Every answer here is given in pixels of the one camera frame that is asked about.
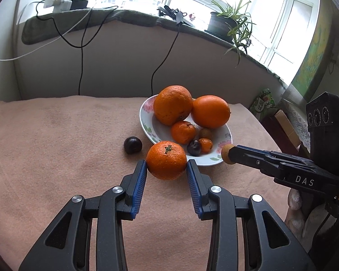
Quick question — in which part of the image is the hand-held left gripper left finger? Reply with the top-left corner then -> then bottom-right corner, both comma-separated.
18,159 -> 148,271

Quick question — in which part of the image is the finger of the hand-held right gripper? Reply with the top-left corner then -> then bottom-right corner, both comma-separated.
228,145 -> 314,180

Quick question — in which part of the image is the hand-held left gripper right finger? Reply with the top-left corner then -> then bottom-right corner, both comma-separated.
186,159 -> 317,271

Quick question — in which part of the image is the small orange mandarin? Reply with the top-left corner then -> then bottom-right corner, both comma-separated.
170,120 -> 197,145
146,140 -> 187,180

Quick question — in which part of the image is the small dark plum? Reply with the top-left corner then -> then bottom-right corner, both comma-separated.
187,140 -> 202,157

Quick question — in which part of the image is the orange kumquat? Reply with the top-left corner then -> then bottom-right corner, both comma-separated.
198,138 -> 213,153

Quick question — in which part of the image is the white floral plate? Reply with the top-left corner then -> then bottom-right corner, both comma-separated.
139,94 -> 233,167

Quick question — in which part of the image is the smooth large orange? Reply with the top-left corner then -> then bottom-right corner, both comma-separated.
191,95 -> 231,129

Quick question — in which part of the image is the person's right hand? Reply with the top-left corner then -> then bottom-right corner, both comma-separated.
284,188 -> 339,257

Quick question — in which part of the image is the grey patterned cloth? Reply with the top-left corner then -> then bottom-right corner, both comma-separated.
282,85 -> 311,153

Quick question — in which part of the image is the large dark plum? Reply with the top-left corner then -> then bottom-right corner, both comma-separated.
123,136 -> 143,155

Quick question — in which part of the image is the cardboard box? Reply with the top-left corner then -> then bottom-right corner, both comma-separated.
274,110 -> 300,147

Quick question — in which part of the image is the green snack bag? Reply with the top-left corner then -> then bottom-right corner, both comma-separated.
250,89 -> 276,117

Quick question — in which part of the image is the rough-skinned large orange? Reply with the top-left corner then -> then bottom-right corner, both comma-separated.
153,85 -> 193,126

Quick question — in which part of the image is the peach blanket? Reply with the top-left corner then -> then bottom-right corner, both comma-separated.
0,94 -> 300,271

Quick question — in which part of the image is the potted spider plant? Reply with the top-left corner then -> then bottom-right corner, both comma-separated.
193,0 -> 256,67

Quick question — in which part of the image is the black charger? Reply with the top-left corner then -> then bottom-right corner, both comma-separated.
158,4 -> 193,26

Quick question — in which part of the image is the grey-green sill cloth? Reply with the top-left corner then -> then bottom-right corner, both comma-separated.
21,8 -> 287,91

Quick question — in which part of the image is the wall poster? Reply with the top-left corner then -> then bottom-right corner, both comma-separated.
297,14 -> 337,99

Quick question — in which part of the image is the black cable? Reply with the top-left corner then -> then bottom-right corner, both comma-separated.
151,20 -> 184,98
35,0 -> 119,96

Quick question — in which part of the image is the white cable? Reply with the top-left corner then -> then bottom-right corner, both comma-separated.
0,0 -> 94,61

